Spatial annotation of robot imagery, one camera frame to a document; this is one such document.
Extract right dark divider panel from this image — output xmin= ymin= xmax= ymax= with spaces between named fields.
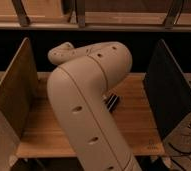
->
xmin=143 ymin=39 xmax=191 ymax=139

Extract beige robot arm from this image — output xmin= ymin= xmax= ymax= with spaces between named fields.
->
xmin=47 ymin=42 xmax=142 ymax=171

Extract wooden upper shelf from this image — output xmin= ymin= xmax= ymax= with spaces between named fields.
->
xmin=0 ymin=0 xmax=191 ymax=32

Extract black cables on floor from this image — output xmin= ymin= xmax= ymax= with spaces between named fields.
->
xmin=168 ymin=111 xmax=191 ymax=171

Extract left wooden divider panel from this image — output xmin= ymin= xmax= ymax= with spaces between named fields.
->
xmin=0 ymin=38 xmax=38 ymax=141

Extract black striped packet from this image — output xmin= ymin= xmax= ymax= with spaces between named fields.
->
xmin=105 ymin=94 xmax=120 ymax=113

